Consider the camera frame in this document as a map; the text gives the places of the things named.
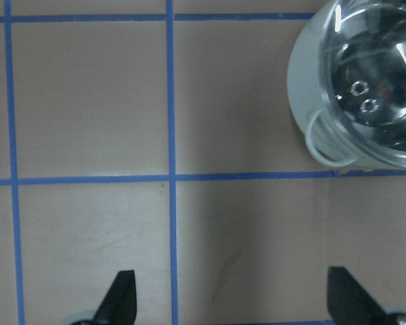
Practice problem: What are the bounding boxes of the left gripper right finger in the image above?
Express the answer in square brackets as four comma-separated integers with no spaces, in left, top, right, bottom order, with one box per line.
[326,266,388,325]

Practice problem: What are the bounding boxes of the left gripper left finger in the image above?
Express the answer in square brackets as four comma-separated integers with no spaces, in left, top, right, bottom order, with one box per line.
[93,270,137,325]

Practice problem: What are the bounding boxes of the glass pot lid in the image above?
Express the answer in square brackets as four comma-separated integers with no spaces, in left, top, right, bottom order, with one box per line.
[319,1,406,169]

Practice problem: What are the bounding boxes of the white electric pot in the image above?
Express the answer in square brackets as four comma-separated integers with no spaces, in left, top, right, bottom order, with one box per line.
[287,1,404,169]

